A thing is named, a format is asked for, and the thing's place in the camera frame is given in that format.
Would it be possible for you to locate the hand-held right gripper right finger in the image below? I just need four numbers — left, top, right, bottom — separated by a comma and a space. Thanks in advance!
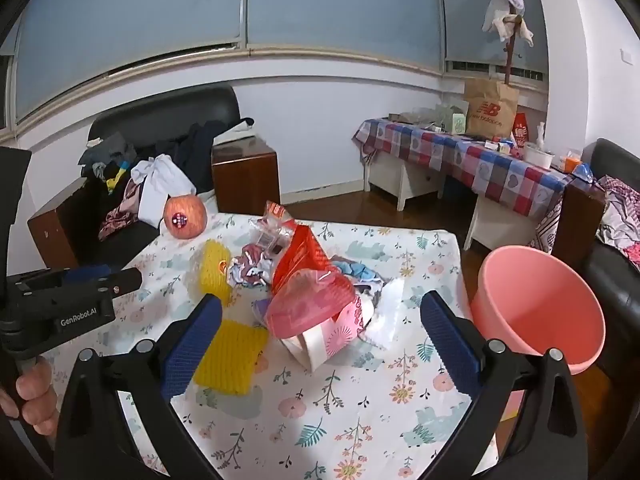
420, 290, 591, 480

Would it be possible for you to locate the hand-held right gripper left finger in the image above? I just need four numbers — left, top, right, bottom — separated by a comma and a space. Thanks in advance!
54, 294, 223, 480

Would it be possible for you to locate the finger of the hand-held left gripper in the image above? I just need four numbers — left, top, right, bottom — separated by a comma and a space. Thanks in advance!
60, 267, 144, 306
64, 263, 112, 283

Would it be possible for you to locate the plain yellow foam net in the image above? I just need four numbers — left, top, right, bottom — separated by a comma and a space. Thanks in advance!
194, 319, 270, 396

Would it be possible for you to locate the yellow foam net with sticker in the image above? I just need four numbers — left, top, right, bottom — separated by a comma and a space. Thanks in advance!
192, 239, 233, 308

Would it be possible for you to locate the purple wrapper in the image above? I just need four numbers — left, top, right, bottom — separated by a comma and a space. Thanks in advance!
251, 297, 275, 327

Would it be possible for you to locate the red white wrapper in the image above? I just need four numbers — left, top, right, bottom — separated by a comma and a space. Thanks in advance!
227, 242, 281, 291

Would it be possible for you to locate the pink plastic bucket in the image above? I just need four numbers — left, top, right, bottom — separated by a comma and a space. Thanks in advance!
470, 245, 607, 376

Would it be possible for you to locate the pink paper box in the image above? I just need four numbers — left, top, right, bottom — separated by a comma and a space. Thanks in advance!
280, 295, 376, 373

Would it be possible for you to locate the red plastic bag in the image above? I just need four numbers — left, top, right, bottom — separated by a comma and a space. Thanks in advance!
264, 224, 360, 337

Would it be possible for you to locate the person's left hand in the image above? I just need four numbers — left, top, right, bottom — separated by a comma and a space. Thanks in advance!
0, 357, 58, 436

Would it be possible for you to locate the brown wooden side table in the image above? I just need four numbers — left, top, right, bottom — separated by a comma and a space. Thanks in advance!
211, 139, 281, 216
27, 177, 108, 270

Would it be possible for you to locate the pink floral cloth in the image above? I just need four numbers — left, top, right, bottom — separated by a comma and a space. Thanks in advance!
97, 180, 146, 241

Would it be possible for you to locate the red apple with sticker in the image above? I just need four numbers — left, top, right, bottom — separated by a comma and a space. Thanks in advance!
162, 194, 208, 239

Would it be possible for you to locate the white cloth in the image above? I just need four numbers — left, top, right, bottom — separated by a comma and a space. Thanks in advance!
131, 155, 197, 226

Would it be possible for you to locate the crumpled blue wrapper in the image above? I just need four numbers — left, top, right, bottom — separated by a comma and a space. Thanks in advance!
331, 256, 383, 293

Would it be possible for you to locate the grey and black clothes pile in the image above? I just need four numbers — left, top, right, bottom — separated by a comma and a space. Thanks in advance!
77, 132, 138, 193

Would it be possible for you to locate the white cabinet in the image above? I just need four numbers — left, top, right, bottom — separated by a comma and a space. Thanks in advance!
464, 195, 551, 253
367, 152, 446, 212

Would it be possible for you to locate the clear package with red label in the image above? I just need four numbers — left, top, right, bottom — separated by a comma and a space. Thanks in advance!
251, 201, 297, 261

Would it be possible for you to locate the dark jacket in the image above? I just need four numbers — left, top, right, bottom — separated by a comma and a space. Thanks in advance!
172, 119, 256, 196

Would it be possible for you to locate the red patterned hanging cloth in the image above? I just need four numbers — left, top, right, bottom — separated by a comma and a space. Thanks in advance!
530, 200, 567, 256

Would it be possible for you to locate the black leather sofa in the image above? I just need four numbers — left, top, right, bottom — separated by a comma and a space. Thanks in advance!
27, 85, 241, 271

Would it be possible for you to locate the black leather armchair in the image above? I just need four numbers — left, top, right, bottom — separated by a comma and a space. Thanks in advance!
582, 137, 640, 383

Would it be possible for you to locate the dark wooden cabinet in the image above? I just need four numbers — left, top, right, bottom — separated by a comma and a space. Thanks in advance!
552, 177, 607, 272

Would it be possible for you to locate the grey folded cloth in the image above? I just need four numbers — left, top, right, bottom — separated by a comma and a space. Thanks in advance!
215, 122, 261, 147

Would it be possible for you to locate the checkered tablecloth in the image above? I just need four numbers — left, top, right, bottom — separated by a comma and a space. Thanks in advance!
352, 117, 581, 218

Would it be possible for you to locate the white bowl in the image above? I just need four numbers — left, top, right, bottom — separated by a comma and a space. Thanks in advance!
522, 142, 555, 169

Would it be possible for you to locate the pile of patterned clothes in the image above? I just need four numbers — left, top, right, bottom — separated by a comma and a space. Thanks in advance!
595, 175, 640, 272

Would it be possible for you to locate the red packet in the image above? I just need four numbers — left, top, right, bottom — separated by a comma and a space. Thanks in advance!
512, 112, 534, 150

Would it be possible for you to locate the clear plastic bag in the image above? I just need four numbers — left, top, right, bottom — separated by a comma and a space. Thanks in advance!
397, 105, 453, 132

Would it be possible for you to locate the brown paper bag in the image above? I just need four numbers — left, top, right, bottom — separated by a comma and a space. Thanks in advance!
464, 79, 520, 140

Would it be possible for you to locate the window with grey blinds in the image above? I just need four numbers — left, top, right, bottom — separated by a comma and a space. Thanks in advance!
0, 0, 548, 133

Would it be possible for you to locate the coat rack with white clothes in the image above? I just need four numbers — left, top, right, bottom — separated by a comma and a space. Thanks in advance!
481, 0, 536, 86

